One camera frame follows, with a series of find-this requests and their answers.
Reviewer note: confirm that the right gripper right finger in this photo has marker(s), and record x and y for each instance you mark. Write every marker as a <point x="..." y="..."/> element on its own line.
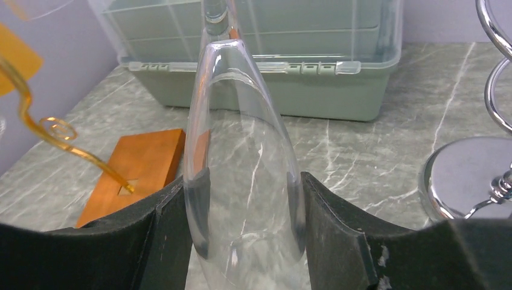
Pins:
<point x="348" y="248"/>

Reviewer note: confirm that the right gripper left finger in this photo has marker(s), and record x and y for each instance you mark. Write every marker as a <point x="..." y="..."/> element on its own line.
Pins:
<point x="146" y="245"/>

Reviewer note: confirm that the gold wire wine glass rack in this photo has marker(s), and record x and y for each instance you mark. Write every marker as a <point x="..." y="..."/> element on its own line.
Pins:
<point x="140" y="164"/>

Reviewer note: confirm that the small clear cup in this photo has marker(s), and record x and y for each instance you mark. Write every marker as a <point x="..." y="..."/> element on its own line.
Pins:
<point x="244" y="198"/>

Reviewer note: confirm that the silver wire cup rack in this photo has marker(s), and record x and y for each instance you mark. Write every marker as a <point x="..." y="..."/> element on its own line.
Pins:
<point x="471" y="177"/>

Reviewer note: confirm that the yellow frosted wine glass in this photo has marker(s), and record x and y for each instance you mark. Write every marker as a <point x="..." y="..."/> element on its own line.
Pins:
<point x="19" y="54"/>

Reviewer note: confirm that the clear plastic storage box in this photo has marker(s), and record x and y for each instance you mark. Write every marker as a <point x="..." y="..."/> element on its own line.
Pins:
<point x="320" y="59"/>

